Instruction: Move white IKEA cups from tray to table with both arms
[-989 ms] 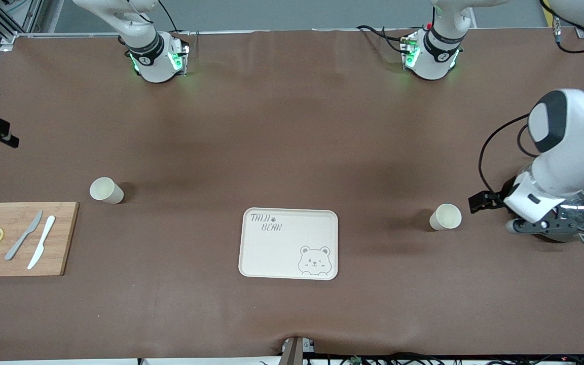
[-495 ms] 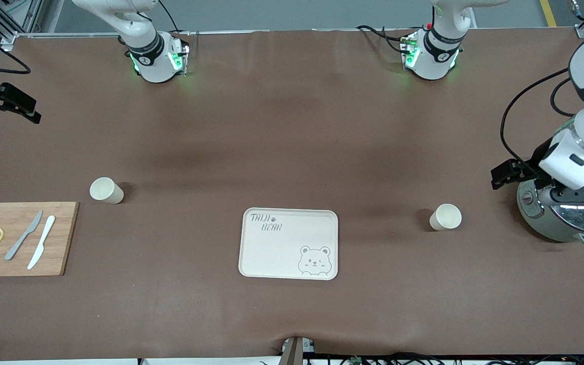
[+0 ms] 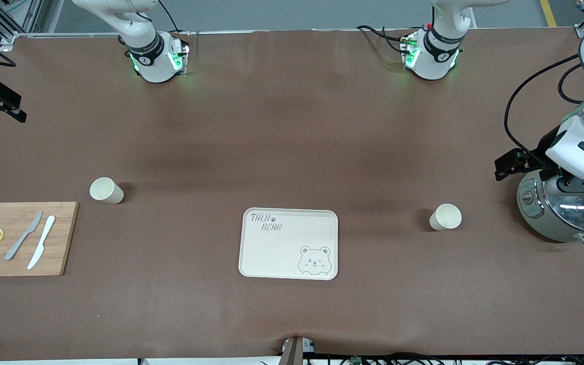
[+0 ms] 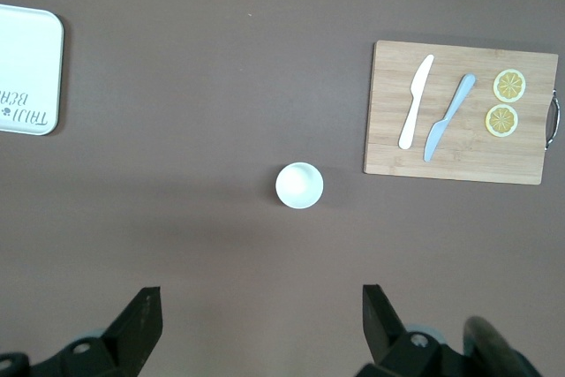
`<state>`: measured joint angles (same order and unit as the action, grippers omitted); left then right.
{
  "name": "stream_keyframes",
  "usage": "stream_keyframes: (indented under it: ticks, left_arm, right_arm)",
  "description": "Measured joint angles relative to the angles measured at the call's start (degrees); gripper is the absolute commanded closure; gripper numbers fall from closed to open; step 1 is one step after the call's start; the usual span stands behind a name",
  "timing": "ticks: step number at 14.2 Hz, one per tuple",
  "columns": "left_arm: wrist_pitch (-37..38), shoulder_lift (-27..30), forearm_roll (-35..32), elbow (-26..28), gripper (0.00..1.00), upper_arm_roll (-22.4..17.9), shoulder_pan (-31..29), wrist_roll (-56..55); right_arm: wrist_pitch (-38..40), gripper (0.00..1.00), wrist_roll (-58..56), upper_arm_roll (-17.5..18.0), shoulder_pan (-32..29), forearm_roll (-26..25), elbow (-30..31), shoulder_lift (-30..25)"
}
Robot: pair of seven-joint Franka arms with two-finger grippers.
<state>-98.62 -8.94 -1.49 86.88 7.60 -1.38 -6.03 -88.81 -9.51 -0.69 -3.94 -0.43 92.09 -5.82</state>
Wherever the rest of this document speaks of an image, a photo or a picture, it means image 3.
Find brown table cover mat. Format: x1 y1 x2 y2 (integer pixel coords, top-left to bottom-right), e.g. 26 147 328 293
0 28 584 361

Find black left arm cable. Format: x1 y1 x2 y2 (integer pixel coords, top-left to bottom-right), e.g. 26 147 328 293
504 52 584 159

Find black right base cable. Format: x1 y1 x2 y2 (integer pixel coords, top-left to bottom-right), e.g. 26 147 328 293
158 0 192 37

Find aluminium frame profile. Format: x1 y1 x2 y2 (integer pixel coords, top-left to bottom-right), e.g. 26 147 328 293
0 0 45 47

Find white plastic cup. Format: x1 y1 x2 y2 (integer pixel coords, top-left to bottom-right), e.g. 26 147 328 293
89 177 124 205
429 203 462 232

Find grey-green electric cooking pot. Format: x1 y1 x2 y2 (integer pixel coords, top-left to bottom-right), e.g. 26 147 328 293
517 170 584 248

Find glass pot lid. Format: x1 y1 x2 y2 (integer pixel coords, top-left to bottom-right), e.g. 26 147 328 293
543 175 584 234

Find black left base cables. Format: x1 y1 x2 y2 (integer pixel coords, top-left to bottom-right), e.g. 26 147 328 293
355 24 410 54

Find cream bear print tray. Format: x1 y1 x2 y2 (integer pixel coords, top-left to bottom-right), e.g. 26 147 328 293
238 207 339 281

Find wooden cutting board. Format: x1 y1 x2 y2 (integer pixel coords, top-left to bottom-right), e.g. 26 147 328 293
0 202 80 277

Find white plastic knife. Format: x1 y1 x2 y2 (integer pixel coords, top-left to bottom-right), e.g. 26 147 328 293
27 215 56 270

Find grey plastic knife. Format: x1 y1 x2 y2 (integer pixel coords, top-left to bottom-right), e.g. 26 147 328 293
4 210 44 262

